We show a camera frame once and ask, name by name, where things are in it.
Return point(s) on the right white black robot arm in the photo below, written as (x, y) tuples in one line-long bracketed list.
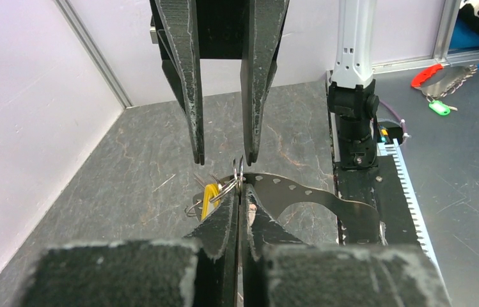
[(353, 64)]

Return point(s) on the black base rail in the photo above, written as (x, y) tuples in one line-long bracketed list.
[(360, 172)]

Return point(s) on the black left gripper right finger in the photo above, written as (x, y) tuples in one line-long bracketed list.
[(281, 270)]

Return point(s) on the spare metal keyring plate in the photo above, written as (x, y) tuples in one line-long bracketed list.
[(447, 81)]

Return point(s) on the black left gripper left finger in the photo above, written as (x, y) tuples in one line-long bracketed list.
[(198, 269)]

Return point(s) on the red object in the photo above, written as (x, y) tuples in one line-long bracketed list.
[(425, 74)]

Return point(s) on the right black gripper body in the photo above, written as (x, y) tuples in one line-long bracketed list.
[(221, 27)]

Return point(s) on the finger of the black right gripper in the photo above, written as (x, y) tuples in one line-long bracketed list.
[(264, 23), (178, 35)]

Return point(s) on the green tagged key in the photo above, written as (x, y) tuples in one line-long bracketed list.
[(440, 107)]

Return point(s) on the aluminium corner profile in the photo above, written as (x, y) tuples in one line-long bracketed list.
[(90, 46)]

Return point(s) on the yellow tagged key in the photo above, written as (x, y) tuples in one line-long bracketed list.
[(205, 203)]

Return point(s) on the white toothed cable duct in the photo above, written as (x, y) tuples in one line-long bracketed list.
[(395, 152)]

